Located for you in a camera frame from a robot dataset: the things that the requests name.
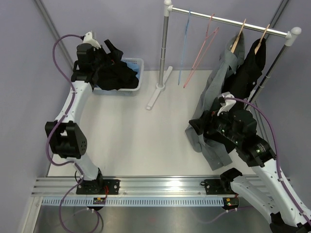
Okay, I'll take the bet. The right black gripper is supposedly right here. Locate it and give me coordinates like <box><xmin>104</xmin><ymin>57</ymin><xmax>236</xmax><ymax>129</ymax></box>
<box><xmin>190</xmin><ymin>104</ymin><xmax>242</xmax><ymax>145</ymax></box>

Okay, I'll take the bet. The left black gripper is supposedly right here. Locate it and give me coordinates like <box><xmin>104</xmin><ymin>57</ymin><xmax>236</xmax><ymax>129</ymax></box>
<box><xmin>91</xmin><ymin>40</ymin><xmax>122</xmax><ymax>71</ymax></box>

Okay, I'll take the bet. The black shirt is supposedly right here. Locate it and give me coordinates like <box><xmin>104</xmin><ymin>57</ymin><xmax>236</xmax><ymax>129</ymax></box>
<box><xmin>222</xmin><ymin>39</ymin><xmax>266</xmax><ymax>100</ymax></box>
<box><xmin>96</xmin><ymin>60</ymin><xmax>138</xmax><ymax>90</ymax></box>

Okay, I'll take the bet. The light blue shirt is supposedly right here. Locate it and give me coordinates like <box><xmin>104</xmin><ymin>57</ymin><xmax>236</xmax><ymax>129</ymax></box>
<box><xmin>124</xmin><ymin>60</ymin><xmax>140</xmax><ymax>80</ymax></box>

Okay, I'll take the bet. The blue wire hanger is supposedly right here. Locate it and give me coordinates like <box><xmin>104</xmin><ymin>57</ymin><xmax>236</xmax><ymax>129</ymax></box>
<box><xmin>178</xmin><ymin>8</ymin><xmax>191</xmax><ymax>85</ymax></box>

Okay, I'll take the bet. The pink wire hanger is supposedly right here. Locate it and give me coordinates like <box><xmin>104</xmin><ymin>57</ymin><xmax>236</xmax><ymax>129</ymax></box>
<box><xmin>183</xmin><ymin>14</ymin><xmax>219</xmax><ymax>88</ymax></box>

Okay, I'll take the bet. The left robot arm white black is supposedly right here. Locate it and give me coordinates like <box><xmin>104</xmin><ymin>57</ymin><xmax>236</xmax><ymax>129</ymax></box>
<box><xmin>45</xmin><ymin>40</ymin><xmax>123</xmax><ymax>194</ymax></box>

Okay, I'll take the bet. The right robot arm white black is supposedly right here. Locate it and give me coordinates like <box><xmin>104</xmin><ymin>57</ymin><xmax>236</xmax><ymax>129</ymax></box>
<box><xmin>189</xmin><ymin>110</ymin><xmax>311</xmax><ymax>233</ymax></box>

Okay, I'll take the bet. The grey shirt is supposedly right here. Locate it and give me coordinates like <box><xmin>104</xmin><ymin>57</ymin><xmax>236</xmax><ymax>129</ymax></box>
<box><xmin>185</xmin><ymin>33</ymin><xmax>245</xmax><ymax>170</ymax></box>

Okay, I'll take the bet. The black shirt on wooden hanger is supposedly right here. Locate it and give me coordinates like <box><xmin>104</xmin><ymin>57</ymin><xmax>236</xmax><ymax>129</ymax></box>
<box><xmin>222</xmin><ymin>39</ymin><xmax>266</xmax><ymax>100</ymax></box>

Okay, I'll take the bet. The wooden hanger with grey shirt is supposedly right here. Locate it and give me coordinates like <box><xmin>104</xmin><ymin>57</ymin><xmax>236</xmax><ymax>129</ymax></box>
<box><xmin>230</xmin><ymin>19</ymin><xmax>246</xmax><ymax>53</ymax></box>

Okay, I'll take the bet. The wooden hanger with black shirt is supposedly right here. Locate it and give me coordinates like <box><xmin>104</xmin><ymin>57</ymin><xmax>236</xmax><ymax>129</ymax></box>
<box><xmin>254</xmin><ymin>24</ymin><xmax>270</xmax><ymax>54</ymax></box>

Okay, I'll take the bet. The white plastic basket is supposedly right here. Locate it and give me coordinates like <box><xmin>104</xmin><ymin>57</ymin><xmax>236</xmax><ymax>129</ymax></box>
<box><xmin>93</xmin><ymin>58</ymin><xmax>144</xmax><ymax>97</ymax></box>

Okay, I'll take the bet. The metal clothes rack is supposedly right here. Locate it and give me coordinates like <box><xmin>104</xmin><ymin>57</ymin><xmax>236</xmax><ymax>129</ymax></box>
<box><xmin>146</xmin><ymin>0</ymin><xmax>302</xmax><ymax>111</ymax></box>

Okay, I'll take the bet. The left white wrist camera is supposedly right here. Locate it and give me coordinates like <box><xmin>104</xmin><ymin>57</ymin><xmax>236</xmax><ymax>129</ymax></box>
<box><xmin>82</xmin><ymin>31</ymin><xmax>102</xmax><ymax>49</ymax></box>

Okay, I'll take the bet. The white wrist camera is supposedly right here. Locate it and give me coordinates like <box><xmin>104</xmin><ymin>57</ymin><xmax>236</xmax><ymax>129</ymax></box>
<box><xmin>217</xmin><ymin>92</ymin><xmax>236</xmax><ymax>116</ymax></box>
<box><xmin>82</xmin><ymin>31</ymin><xmax>102</xmax><ymax>49</ymax></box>

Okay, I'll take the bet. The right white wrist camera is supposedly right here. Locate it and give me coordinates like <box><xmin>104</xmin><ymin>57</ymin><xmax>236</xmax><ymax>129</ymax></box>
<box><xmin>217</xmin><ymin>92</ymin><xmax>236</xmax><ymax>116</ymax></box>

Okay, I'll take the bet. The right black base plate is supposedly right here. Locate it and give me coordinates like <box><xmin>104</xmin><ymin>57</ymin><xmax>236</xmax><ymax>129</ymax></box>
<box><xmin>200</xmin><ymin>179</ymin><xmax>235</xmax><ymax>195</ymax></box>

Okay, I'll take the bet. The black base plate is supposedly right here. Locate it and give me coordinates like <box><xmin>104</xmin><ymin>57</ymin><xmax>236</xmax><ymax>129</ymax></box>
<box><xmin>76</xmin><ymin>179</ymin><xmax>120</xmax><ymax>195</ymax></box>
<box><xmin>200</xmin><ymin>179</ymin><xmax>235</xmax><ymax>195</ymax></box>

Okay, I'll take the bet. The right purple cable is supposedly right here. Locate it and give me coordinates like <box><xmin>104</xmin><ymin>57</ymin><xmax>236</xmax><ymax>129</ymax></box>
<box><xmin>223</xmin><ymin>97</ymin><xmax>311</xmax><ymax>226</ymax></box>

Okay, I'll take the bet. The purple cable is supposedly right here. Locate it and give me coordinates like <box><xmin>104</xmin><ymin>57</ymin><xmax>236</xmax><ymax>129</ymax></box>
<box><xmin>223</xmin><ymin>97</ymin><xmax>311</xmax><ymax>226</ymax></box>
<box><xmin>45</xmin><ymin>34</ymin><xmax>103</xmax><ymax>231</ymax></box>

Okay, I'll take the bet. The white slotted cable duct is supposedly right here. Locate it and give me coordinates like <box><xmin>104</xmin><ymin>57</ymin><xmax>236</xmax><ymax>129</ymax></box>
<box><xmin>41</xmin><ymin>197</ymin><xmax>225</xmax><ymax>207</ymax></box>

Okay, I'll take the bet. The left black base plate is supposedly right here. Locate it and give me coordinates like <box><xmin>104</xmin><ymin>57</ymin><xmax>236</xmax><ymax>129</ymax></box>
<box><xmin>76</xmin><ymin>179</ymin><xmax>120</xmax><ymax>195</ymax></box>

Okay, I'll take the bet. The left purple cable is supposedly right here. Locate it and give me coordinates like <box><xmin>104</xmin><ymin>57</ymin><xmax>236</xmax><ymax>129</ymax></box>
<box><xmin>45</xmin><ymin>34</ymin><xmax>103</xmax><ymax>231</ymax></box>

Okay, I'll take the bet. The aluminium mounting rail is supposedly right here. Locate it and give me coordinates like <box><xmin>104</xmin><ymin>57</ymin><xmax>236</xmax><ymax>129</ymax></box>
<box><xmin>31</xmin><ymin>176</ymin><xmax>235</xmax><ymax>198</ymax></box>

